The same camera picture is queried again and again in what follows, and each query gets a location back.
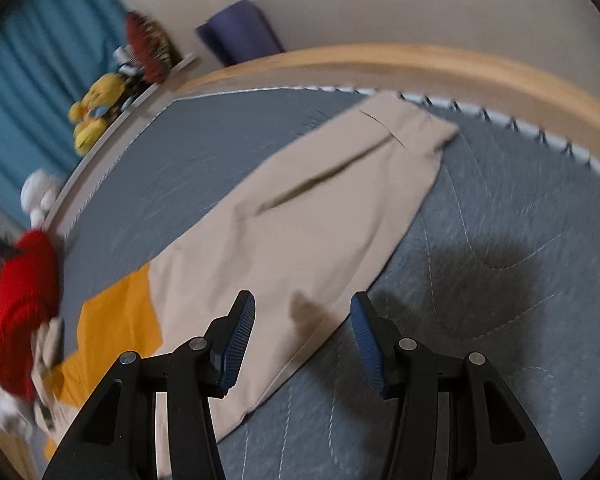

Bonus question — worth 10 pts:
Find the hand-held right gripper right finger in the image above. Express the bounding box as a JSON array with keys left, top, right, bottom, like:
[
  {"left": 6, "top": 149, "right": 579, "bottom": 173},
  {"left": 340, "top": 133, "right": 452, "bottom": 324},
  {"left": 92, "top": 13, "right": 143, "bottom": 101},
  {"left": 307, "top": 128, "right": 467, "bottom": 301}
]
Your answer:
[{"left": 350, "top": 291, "right": 563, "bottom": 480}]

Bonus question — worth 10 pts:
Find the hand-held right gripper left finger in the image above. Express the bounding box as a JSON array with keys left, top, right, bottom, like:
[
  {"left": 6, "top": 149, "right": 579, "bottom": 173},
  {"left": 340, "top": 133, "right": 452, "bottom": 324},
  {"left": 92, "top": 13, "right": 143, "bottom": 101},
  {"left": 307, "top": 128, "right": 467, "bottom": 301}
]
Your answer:
[{"left": 42, "top": 290, "right": 257, "bottom": 480}]

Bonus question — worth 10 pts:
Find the beige and orange garment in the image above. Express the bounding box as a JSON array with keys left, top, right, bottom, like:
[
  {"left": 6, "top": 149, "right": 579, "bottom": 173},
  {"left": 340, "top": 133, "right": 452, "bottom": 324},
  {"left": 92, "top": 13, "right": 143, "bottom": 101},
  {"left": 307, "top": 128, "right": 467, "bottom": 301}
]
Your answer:
[{"left": 44, "top": 92, "right": 461, "bottom": 461}]

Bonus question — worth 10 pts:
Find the beige folded blanket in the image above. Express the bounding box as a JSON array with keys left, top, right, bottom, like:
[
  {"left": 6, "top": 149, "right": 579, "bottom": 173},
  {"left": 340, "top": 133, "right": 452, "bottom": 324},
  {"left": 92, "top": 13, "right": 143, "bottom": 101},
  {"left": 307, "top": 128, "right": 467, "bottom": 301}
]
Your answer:
[{"left": 30, "top": 317, "right": 67, "bottom": 431}]

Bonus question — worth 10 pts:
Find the red fleece blanket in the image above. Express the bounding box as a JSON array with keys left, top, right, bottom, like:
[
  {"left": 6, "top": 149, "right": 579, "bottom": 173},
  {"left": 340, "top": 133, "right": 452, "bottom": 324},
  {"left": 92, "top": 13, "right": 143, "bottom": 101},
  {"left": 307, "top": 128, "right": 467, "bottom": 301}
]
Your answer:
[{"left": 0, "top": 230, "right": 63, "bottom": 403}]

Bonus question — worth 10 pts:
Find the white plush toy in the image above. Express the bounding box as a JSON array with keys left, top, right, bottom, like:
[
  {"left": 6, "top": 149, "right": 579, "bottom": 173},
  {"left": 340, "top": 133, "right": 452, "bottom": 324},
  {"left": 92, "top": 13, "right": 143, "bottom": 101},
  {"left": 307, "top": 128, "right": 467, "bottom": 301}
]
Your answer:
[{"left": 21, "top": 169, "right": 63, "bottom": 228}]

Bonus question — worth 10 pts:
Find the white headboard ledge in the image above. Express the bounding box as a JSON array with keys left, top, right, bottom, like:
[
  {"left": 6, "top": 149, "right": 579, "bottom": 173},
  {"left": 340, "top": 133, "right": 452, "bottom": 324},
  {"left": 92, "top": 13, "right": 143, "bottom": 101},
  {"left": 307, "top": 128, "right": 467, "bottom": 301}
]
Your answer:
[{"left": 45, "top": 54, "right": 200, "bottom": 241}]

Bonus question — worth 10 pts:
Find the yellow plush toy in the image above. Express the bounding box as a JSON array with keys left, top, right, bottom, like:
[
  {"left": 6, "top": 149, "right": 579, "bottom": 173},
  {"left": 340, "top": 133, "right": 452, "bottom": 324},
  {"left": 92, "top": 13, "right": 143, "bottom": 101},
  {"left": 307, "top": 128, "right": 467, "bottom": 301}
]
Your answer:
[{"left": 69, "top": 72, "right": 131, "bottom": 156}]

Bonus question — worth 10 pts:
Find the red-brown plush toy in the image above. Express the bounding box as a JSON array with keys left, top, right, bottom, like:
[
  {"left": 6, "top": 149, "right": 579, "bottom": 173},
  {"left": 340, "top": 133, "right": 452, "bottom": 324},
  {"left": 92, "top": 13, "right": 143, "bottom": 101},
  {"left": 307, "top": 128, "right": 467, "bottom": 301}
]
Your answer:
[{"left": 125, "top": 10, "right": 176, "bottom": 83}]

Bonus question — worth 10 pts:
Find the blue curtain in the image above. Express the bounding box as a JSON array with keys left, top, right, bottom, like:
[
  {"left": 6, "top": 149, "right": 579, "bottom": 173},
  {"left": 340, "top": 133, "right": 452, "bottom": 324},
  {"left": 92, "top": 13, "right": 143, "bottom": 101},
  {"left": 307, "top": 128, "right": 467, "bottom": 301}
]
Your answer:
[{"left": 0, "top": 0, "right": 131, "bottom": 193}]

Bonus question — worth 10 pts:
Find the wooden bed frame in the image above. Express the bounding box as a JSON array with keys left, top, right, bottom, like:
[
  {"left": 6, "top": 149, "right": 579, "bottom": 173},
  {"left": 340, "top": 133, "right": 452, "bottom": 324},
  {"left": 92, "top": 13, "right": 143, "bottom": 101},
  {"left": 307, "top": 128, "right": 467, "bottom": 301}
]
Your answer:
[{"left": 172, "top": 44, "right": 600, "bottom": 161}]

